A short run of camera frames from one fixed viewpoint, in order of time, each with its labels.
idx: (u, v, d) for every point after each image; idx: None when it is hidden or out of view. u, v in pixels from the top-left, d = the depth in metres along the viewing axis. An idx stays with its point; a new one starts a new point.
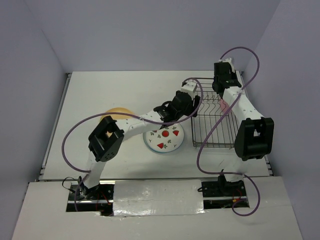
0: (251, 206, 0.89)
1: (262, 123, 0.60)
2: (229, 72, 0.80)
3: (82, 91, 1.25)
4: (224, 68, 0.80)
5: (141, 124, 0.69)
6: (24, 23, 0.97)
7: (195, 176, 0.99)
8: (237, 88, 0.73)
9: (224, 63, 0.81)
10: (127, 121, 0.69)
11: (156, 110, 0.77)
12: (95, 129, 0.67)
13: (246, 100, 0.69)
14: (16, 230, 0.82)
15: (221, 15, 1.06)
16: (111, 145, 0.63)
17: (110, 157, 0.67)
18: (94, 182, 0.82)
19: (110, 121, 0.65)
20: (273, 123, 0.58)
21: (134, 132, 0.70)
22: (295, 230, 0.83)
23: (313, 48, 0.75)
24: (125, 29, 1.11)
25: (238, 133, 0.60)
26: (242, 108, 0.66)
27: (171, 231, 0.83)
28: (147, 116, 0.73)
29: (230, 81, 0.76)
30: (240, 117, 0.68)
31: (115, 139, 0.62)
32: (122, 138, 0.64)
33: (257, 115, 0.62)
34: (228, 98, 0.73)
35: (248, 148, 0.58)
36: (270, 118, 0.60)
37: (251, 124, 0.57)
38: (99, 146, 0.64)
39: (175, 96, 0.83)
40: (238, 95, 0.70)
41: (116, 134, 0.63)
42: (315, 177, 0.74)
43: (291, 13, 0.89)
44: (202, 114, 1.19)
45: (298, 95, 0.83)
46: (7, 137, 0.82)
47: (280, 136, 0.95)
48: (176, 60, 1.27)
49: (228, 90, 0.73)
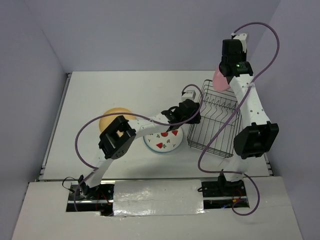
0: (251, 206, 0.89)
1: (266, 126, 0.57)
2: (239, 53, 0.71)
3: (82, 91, 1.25)
4: (234, 48, 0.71)
5: (151, 125, 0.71)
6: (24, 22, 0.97)
7: (195, 176, 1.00)
8: (248, 78, 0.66)
9: (236, 41, 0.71)
10: (138, 122, 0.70)
11: (163, 113, 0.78)
12: (107, 128, 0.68)
13: (255, 96, 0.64)
14: (16, 230, 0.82)
15: (221, 16, 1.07)
16: (123, 143, 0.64)
17: (119, 155, 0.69)
18: (95, 182, 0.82)
19: (123, 120, 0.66)
20: (278, 129, 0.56)
21: (143, 132, 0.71)
22: (295, 230, 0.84)
23: (313, 49, 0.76)
24: (125, 29, 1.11)
25: (240, 132, 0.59)
26: (249, 107, 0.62)
27: (171, 231, 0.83)
28: (156, 117, 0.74)
29: (241, 65, 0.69)
30: (244, 115, 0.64)
31: (128, 137, 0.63)
32: (134, 136, 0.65)
33: (263, 119, 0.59)
34: (236, 90, 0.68)
35: (248, 149, 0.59)
36: (276, 123, 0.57)
37: (255, 130, 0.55)
38: (110, 145, 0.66)
39: (183, 102, 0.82)
40: (247, 89, 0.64)
41: (129, 132, 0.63)
42: (315, 177, 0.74)
43: (291, 13, 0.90)
44: (207, 116, 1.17)
45: (299, 96, 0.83)
46: (7, 136, 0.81)
47: (280, 136, 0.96)
48: (176, 61, 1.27)
49: (237, 80, 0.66)
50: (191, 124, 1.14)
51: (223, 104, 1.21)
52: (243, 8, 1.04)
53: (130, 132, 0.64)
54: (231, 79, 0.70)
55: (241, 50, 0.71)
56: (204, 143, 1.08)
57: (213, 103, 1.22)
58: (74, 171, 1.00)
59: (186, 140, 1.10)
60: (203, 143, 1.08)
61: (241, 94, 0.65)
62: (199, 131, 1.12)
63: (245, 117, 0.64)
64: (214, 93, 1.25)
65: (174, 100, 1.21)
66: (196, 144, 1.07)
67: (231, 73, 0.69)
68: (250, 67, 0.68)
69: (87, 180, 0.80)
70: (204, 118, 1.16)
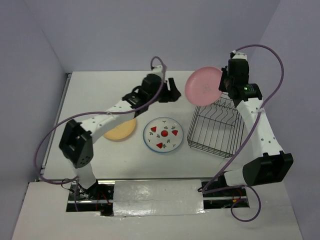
0: (251, 206, 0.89)
1: (279, 156, 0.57)
2: (246, 74, 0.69)
3: (82, 91, 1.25)
4: (240, 69, 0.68)
5: (110, 119, 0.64)
6: (24, 22, 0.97)
7: (195, 175, 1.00)
8: (256, 102, 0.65)
9: (242, 62, 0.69)
10: (93, 120, 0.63)
11: (124, 99, 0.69)
12: (62, 137, 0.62)
13: (265, 123, 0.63)
14: (16, 230, 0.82)
15: (221, 17, 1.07)
16: (81, 149, 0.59)
17: (85, 162, 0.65)
18: (90, 182, 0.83)
19: (75, 125, 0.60)
20: (292, 159, 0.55)
21: (102, 130, 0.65)
22: (295, 230, 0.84)
23: (313, 50, 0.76)
24: (125, 30, 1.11)
25: (252, 162, 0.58)
26: (260, 135, 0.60)
27: (171, 231, 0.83)
28: (115, 108, 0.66)
29: (249, 89, 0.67)
30: (255, 143, 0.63)
31: (83, 142, 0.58)
32: (91, 139, 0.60)
33: (275, 149, 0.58)
34: (245, 115, 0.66)
35: (260, 179, 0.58)
36: (289, 153, 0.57)
37: (266, 161, 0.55)
38: (71, 154, 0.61)
39: (144, 78, 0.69)
40: (256, 115, 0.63)
41: (83, 136, 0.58)
42: (315, 177, 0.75)
43: (291, 14, 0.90)
44: (207, 116, 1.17)
45: (299, 96, 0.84)
46: (7, 136, 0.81)
47: (280, 136, 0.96)
48: (176, 61, 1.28)
49: (246, 105, 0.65)
50: (191, 124, 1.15)
51: (223, 104, 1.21)
52: (243, 9, 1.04)
53: (85, 136, 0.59)
54: (238, 103, 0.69)
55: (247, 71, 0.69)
56: (204, 144, 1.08)
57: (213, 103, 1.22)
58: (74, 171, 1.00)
59: (186, 139, 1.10)
60: (203, 144, 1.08)
61: (251, 120, 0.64)
62: (199, 131, 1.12)
63: (255, 146, 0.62)
64: None
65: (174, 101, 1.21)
66: (196, 144, 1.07)
67: (239, 96, 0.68)
68: (258, 90, 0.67)
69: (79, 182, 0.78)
70: (204, 118, 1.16)
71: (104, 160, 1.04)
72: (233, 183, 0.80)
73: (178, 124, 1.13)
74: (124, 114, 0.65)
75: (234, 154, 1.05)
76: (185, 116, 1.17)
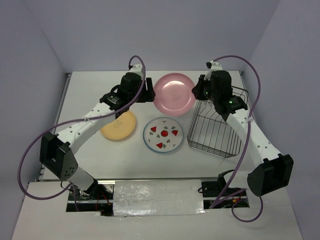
0: (251, 206, 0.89)
1: (278, 159, 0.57)
2: (230, 89, 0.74)
3: (82, 91, 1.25)
4: (224, 85, 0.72)
5: (88, 125, 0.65)
6: (24, 23, 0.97)
7: (195, 176, 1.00)
8: (244, 113, 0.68)
9: (227, 77, 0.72)
10: (71, 129, 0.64)
11: (102, 101, 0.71)
12: (40, 152, 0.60)
13: (257, 130, 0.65)
14: (16, 230, 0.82)
15: (221, 17, 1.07)
16: (61, 161, 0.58)
17: (70, 173, 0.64)
18: (88, 183, 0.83)
19: (51, 137, 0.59)
20: (292, 160, 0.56)
21: (83, 137, 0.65)
22: (295, 230, 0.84)
23: (313, 50, 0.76)
24: (125, 29, 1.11)
25: (255, 171, 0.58)
26: (256, 143, 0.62)
27: (171, 232, 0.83)
28: (93, 112, 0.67)
29: (234, 103, 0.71)
30: (252, 151, 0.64)
31: (62, 154, 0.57)
32: (70, 151, 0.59)
33: (273, 152, 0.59)
34: (235, 126, 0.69)
35: (266, 188, 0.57)
36: (288, 154, 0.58)
37: (269, 167, 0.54)
38: (53, 167, 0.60)
39: (123, 77, 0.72)
40: (247, 124, 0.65)
41: (62, 148, 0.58)
42: (315, 178, 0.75)
43: (291, 13, 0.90)
44: (207, 116, 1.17)
45: (299, 96, 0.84)
46: (7, 136, 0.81)
47: (281, 136, 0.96)
48: (176, 61, 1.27)
49: (234, 116, 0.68)
50: (191, 124, 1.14)
51: None
52: (243, 9, 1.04)
53: (63, 148, 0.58)
54: (226, 117, 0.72)
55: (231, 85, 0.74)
56: (204, 144, 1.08)
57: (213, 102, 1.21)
58: None
59: (186, 139, 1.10)
60: (203, 144, 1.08)
61: (243, 130, 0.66)
62: (199, 131, 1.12)
63: (254, 154, 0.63)
64: None
65: None
66: (196, 144, 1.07)
67: (226, 111, 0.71)
68: (243, 102, 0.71)
69: (73, 184, 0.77)
70: (204, 118, 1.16)
71: (104, 160, 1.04)
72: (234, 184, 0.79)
73: (178, 123, 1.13)
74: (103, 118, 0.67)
75: (234, 153, 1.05)
76: (185, 116, 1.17)
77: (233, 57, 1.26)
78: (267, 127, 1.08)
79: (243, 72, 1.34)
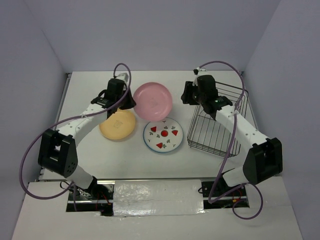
0: (251, 206, 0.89)
1: (268, 144, 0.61)
2: (215, 89, 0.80)
3: (82, 92, 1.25)
4: (209, 86, 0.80)
5: (86, 121, 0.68)
6: (24, 23, 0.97)
7: (195, 176, 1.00)
8: (230, 108, 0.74)
9: (211, 80, 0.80)
10: (70, 125, 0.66)
11: (94, 102, 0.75)
12: (41, 151, 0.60)
13: (244, 121, 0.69)
14: (16, 230, 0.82)
15: (221, 17, 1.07)
16: (65, 154, 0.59)
17: (71, 169, 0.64)
18: (88, 183, 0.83)
19: (52, 133, 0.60)
20: (280, 143, 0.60)
21: (81, 132, 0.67)
22: (295, 230, 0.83)
23: (312, 50, 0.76)
24: (125, 29, 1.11)
25: (247, 158, 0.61)
26: (244, 132, 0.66)
27: (171, 231, 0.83)
28: (88, 110, 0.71)
29: (219, 100, 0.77)
30: (242, 140, 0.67)
31: (67, 146, 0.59)
32: (74, 143, 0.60)
33: (261, 137, 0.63)
34: (224, 121, 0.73)
35: (262, 174, 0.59)
36: (275, 138, 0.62)
37: (259, 151, 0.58)
38: (55, 163, 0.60)
39: (109, 81, 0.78)
40: (233, 117, 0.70)
41: (65, 140, 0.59)
42: (315, 178, 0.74)
43: (291, 13, 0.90)
44: (207, 116, 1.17)
45: (299, 95, 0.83)
46: (7, 136, 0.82)
47: (280, 136, 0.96)
48: (176, 60, 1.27)
49: (221, 112, 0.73)
50: (191, 124, 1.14)
51: None
52: (243, 8, 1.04)
53: (67, 140, 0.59)
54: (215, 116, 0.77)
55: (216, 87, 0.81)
56: (204, 144, 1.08)
57: None
58: None
59: (186, 139, 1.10)
60: (203, 144, 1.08)
61: (230, 123, 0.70)
62: (199, 131, 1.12)
63: (244, 144, 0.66)
64: None
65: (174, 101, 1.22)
66: (196, 144, 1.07)
67: (214, 110, 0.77)
68: (228, 100, 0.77)
69: (73, 182, 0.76)
70: (204, 118, 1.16)
71: (104, 160, 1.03)
72: (234, 184, 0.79)
73: (177, 123, 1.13)
74: (98, 114, 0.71)
75: (234, 153, 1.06)
76: (185, 116, 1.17)
77: (234, 57, 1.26)
78: (267, 127, 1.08)
79: (243, 72, 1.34)
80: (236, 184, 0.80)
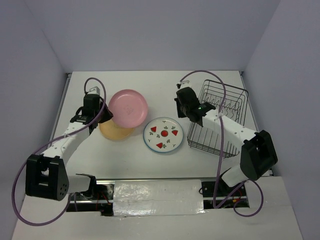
0: (251, 206, 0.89)
1: (258, 138, 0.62)
2: (195, 98, 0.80)
3: (82, 91, 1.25)
4: (189, 96, 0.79)
5: (70, 139, 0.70)
6: (25, 23, 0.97)
7: (195, 176, 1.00)
8: (214, 112, 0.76)
9: (188, 90, 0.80)
10: (55, 146, 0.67)
11: (73, 121, 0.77)
12: (28, 180, 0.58)
13: (230, 122, 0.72)
14: (16, 230, 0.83)
15: (221, 17, 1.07)
16: (56, 175, 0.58)
17: (64, 191, 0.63)
18: (86, 183, 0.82)
19: (37, 158, 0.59)
20: (268, 134, 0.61)
21: (68, 151, 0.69)
22: (296, 230, 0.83)
23: (312, 49, 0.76)
24: (125, 30, 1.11)
25: (242, 155, 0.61)
26: (232, 131, 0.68)
27: (171, 232, 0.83)
28: (69, 129, 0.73)
29: (202, 107, 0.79)
30: (232, 139, 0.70)
31: (56, 167, 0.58)
32: (62, 163, 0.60)
33: (250, 133, 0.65)
34: (211, 125, 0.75)
35: (259, 169, 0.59)
36: (263, 130, 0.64)
37: (251, 146, 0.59)
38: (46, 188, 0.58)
39: (84, 98, 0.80)
40: (219, 119, 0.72)
41: (54, 162, 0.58)
42: (315, 178, 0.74)
43: (290, 13, 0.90)
44: None
45: (298, 95, 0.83)
46: (7, 136, 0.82)
47: (280, 136, 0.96)
48: (176, 61, 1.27)
49: (207, 117, 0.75)
50: (191, 124, 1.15)
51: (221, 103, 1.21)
52: (243, 9, 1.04)
53: (55, 161, 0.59)
54: (201, 122, 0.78)
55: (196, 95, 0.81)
56: (204, 144, 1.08)
57: (214, 103, 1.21)
58: (74, 171, 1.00)
59: (186, 139, 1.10)
60: (203, 144, 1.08)
61: (218, 126, 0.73)
62: (199, 131, 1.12)
63: (236, 142, 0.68)
64: (215, 93, 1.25)
65: (173, 101, 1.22)
66: (196, 144, 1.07)
67: (200, 118, 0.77)
68: (209, 105, 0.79)
69: (69, 192, 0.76)
70: None
71: (104, 161, 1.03)
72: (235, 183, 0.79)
73: (177, 123, 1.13)
74: (80, 131, 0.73)
75: (234, 153, 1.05)
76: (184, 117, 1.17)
77: (234, 57, 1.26)
78: (267, 128, 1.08)
79: (243, 72, 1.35)
80: (236, 184, 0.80)
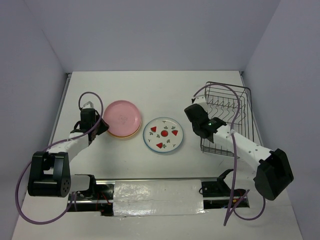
0: (251, 206, 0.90)
1: (273, 157, 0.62)
2: (203, 114, 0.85)
3: (84, 97, 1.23)
4: (198, 112, 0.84)
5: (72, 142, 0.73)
6: (24, 23, 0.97)
7: (195, 176, 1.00)
8: (226, 128, 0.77)
9: (195, 107, 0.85)
10: (59, 146, 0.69)
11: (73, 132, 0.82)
12: (31, 176, 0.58)
13: (242, 138, 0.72)
14: (16, 230, 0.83)
15: (221, 17, 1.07)
16: (61, 167, 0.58)
17: (66, 188, 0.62)
18: (86, 184, 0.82)
19: (42, 154, 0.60)
20: (284, 153, 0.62)
21: (70, 152, 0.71)
22: (295, 230, 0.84)
23: (313, 50, 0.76)
24: (125, 29, 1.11)
25: (257, 176, 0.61)
26: (246, 150, 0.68)
27: (170, 231, 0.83)
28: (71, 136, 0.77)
29: (212, 122, 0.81)
30: (246, 158, 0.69)
31: (61, 159, 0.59)
32: (67, 157, 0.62)
33: (265, 151, 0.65)
34: (223, 142, 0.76)
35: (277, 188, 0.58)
36: (278, 149, 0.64)
37: (267, 167, 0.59)
38: (49, 183, 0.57)
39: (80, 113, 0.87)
40: (231, 137, 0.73)
41: (59, 155, 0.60)
42: (315, 178, 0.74)
43: (291, 13, 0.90)
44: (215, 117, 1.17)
45: (298, 95, 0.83)
46: (7, 136, 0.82)
47: (280, 136, 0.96)
48: (176, 61, 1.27)
49: (218, 134, 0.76)
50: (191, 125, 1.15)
51: (222, 103, 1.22)
52: (243, 8, 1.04)
53: (60, 154, 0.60)
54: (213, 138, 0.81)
55: (203, 111, 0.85)
56: (216, 148, 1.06)
57: (214, 103, 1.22)
58: (75, 171, 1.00)
59: (186, 140, 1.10)
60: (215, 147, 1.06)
61: (230, 143, 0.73)
62: None
63: (249, 161, 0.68)
64: (214, 93, 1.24)
65: (173, 101, 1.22)
66: (209, 149, 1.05)
67: (210, 134, 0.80)
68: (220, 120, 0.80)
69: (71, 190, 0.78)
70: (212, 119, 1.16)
71: (104, 161, 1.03)
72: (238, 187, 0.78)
73: (177, 124, 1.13)
74: (80, 137, 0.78)
75: None
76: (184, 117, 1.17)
77: (233, 57, 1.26)
78: (267, 127, 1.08)
79: (243, 72, 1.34)
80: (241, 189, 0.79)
